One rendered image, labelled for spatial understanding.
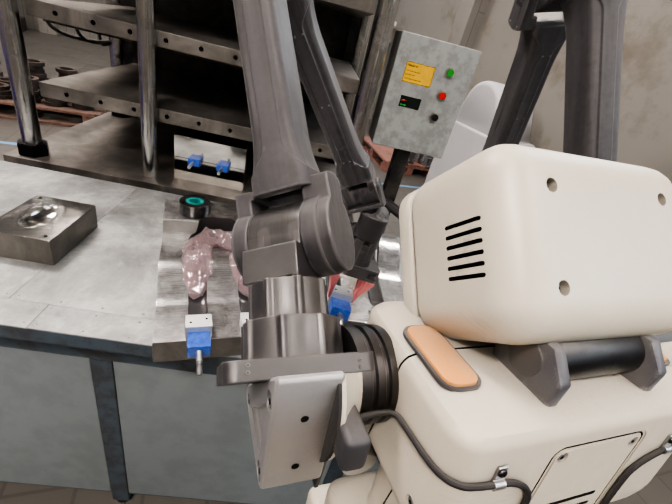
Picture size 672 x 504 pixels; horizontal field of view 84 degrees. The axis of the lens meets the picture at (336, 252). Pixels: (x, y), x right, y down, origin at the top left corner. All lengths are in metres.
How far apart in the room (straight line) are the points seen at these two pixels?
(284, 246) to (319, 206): 0.05
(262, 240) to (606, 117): 0.46
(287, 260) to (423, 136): 1.31
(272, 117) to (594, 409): 0.36
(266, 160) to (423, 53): 1.21
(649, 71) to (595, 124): 3.44
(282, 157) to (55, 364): 0.86
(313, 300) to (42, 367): 0.89
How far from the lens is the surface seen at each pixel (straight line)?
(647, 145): 3.86
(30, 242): 1.11
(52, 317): 0.97
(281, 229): 0.34
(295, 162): 0.36
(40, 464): 1.50
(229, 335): 0.81
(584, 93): 0.61
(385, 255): 1.07
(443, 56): 1.55
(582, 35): 0.63
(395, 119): 1.55
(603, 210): 0.34
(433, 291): 0.33
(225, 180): 1.58
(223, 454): 1.25
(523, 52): 0.74
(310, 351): 0.30
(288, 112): 0.39
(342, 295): 0.81
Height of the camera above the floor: 1.43
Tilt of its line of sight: 30 degrees down
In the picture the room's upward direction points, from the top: 15 degrees clockwise
